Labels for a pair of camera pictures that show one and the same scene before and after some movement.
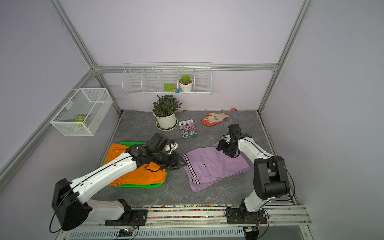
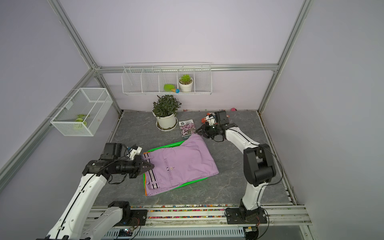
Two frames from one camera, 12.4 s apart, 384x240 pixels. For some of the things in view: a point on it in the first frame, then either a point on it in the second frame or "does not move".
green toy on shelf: [171, 87] does not move
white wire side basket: [82, 115] does not move
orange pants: [148, 173] -> [146, 192]
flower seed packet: [188, 129] does not move
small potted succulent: [185, 82] does not move
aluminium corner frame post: [302, 13] does not move
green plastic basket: [130, 144] -> [173, 144]
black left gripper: [174, 161] -> [139, 169]
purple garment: [206, 166] -> [176, 166]
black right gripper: [221, 145] -> [204, 131]
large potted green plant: [164, 110] does not move
